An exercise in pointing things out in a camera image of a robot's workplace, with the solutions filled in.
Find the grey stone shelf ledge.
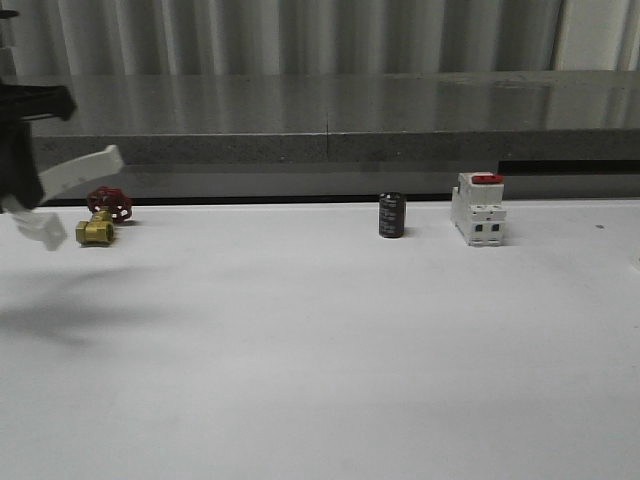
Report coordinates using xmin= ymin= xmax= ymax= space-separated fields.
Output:
xmin=33 ymin=71 xmax=639 ymax=200

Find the white half-ring pipe clamp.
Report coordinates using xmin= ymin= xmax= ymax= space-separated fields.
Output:
xmin=1 ymin=144 xmax=124 ymax=251

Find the white circuit breaker red switch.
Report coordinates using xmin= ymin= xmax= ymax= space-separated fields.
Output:
xmin=451 ymin=172 xmax=506 ymax=247

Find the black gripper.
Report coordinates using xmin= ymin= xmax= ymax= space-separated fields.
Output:
xmin=1 ymin=82 xmax=76 ymax=210

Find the brass valve with red handwheel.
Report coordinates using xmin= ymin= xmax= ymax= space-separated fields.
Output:
xmin=75 ymin=186 xmax=132 ymax=246

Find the black cylindrical capacitor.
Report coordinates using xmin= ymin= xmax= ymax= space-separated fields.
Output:
xmin=378 ymin=192 xmax=406 ymax=238

